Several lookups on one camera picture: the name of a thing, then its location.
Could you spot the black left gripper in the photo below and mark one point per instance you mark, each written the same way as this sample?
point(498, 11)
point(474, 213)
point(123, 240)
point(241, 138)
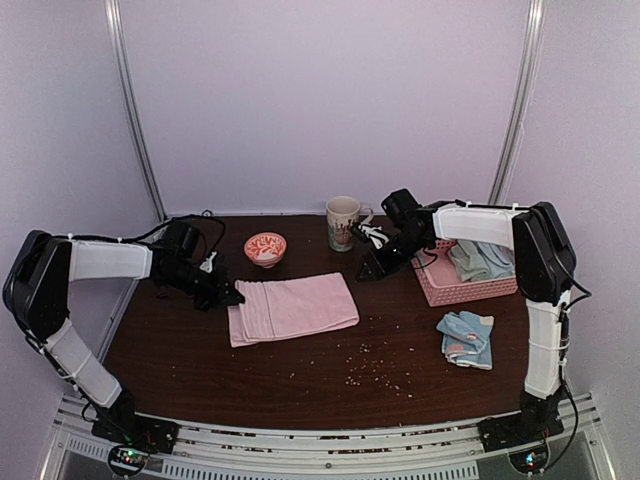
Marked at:
point(217, 280)

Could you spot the red and white patterned bowl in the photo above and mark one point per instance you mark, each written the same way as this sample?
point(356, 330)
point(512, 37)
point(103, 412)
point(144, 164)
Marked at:
point(265, 249)

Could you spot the white mug with coral pattern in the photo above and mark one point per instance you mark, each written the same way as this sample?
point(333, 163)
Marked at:
point(342, 213)

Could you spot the aluminium front rail frame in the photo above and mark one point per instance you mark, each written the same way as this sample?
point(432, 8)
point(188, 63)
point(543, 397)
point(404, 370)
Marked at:
point(452, 450)

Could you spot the aluminium corner post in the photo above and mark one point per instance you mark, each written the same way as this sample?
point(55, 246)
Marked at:
point(117, 36)
point(524, 89)

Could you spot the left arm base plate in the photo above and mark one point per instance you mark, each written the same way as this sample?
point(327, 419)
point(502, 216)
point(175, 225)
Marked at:
point(149, 434)

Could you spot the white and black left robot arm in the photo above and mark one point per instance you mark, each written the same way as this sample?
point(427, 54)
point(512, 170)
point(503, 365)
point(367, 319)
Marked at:
point(36, 293)

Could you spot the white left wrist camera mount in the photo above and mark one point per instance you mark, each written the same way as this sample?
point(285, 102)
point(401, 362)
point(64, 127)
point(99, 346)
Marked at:
point(208, 265)

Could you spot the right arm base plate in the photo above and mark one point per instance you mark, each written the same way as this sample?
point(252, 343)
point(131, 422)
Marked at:
point(515, 430)

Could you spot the grey-green folded towel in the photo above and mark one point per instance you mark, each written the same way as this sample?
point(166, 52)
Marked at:
point(469, 264)

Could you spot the blue patterned crumpled cloth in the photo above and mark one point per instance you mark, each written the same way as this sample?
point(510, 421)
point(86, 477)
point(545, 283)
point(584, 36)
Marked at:
point(466, 339)

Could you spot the round circuit board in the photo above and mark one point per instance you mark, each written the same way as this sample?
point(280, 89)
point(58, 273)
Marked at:
point(126, 461)
point(530, 461)

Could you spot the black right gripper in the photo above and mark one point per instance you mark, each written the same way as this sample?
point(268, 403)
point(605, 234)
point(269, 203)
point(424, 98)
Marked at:
point(379, 270)

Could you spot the pink perforated plastic basket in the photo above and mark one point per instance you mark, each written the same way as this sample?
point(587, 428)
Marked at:
point(442, 286)

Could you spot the aluminium left corner post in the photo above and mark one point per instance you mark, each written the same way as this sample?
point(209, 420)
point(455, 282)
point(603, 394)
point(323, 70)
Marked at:
point(117, 36)

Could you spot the aluminium right corner post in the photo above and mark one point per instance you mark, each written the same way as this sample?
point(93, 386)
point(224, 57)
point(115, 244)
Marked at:
point(524, 89)

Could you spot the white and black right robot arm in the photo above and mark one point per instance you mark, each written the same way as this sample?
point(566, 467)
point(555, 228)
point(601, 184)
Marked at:
point(544, 267)

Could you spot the large pink towel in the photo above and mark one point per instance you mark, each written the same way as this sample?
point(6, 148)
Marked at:
point(288, 309)

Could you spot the right round circuit board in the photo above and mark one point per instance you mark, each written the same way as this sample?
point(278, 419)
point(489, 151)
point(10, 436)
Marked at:
point(530, 461)

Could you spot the light blue folded towel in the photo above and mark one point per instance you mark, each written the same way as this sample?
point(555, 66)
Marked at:
point(498, 262)

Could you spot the left round circuit board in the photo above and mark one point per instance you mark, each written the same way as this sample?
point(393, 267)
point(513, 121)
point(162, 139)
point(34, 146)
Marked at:
point(126, 461)

